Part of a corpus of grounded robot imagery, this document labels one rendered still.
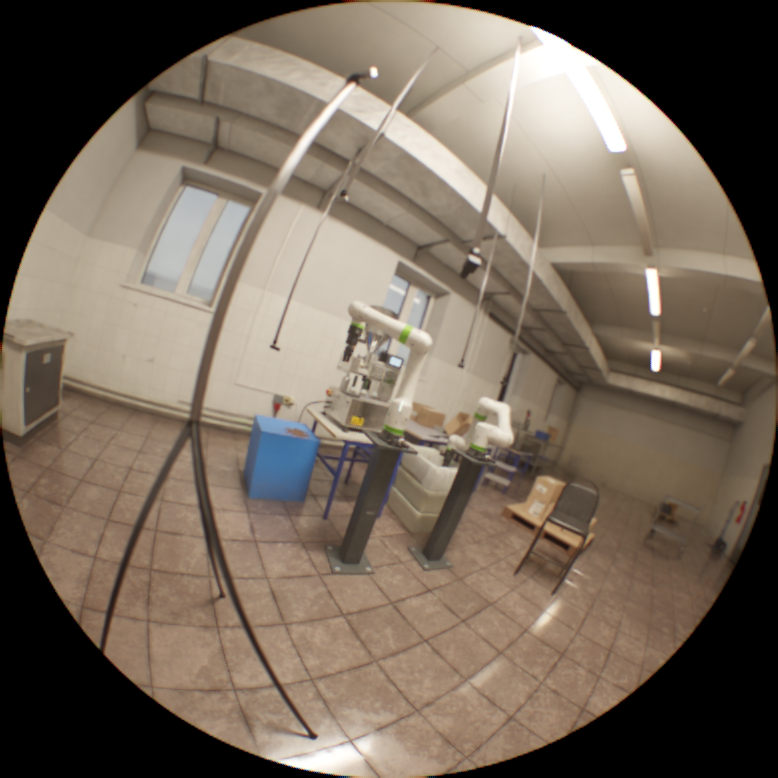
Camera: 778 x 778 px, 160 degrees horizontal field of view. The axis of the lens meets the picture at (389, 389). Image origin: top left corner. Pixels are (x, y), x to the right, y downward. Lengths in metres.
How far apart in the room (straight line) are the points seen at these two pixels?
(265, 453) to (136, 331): 2.28
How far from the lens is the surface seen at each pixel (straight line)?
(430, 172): 3.30
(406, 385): 1.71
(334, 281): 3.83
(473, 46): 3.44
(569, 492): 2.80
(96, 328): 3.93
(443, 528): 2.16
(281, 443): 2.22
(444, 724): 1.51
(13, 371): 2.64
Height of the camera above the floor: 1.28
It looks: 3 degrees down
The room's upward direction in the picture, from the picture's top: 18 degrees clockwise
